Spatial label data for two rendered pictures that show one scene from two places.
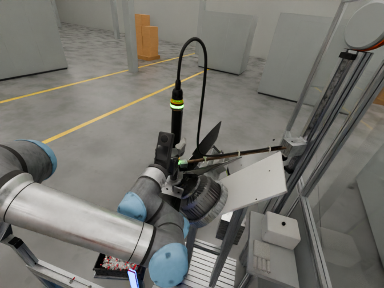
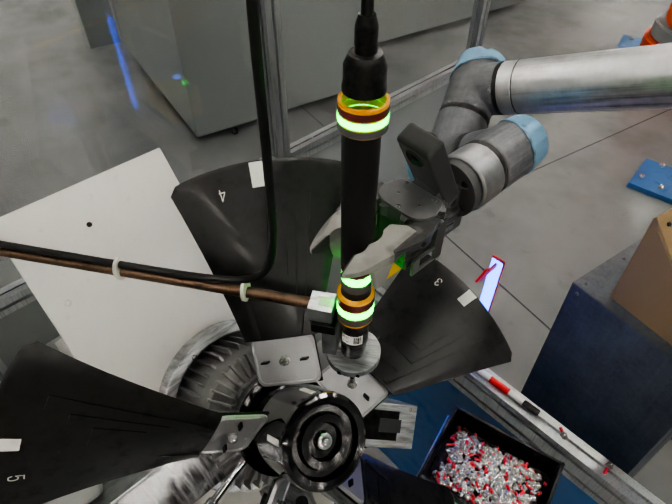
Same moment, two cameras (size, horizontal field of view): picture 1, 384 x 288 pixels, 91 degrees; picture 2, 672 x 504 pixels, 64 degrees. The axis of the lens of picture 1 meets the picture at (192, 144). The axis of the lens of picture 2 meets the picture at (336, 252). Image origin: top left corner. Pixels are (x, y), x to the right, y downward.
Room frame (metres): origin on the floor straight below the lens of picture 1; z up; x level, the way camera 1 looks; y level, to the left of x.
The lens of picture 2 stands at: (0.92, 0.27, 1.85)
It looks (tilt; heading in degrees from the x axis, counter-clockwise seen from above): 45 degrees down; 214
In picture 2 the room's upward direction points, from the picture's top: straight up
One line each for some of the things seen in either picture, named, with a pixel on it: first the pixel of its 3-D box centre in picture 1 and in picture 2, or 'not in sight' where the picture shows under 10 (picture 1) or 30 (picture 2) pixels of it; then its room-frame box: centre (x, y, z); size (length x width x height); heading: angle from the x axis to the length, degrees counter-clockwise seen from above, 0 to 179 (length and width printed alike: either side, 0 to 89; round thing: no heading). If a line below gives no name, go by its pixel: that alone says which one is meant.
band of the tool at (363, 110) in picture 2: (176, 104); (363, 114); (0.58, 0.06, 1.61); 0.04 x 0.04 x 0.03
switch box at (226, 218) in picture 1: (230, 226); not in sight; (0.73, -0.31, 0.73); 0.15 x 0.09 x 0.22; 77
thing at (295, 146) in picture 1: (293, 146); not in sight; (0.82, -0.52, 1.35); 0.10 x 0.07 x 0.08; 112
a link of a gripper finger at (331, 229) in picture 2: (182, 148); (341, 239); (0.57, 0.04, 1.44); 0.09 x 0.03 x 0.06; 157
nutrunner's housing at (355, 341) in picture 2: (175, 141); (358, 241); (0.58, 0.06, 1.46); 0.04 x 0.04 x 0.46
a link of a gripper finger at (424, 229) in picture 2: not in sight; (409, 230); (0.54, 0.10, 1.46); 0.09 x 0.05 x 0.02; 177
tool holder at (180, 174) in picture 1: (176, 171); (346, 330); (0.59, 0.05, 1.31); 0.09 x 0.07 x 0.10; 112
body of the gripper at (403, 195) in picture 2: (163, 164); (423, 212); (0.47, 0.09, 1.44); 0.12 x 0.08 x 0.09; 167
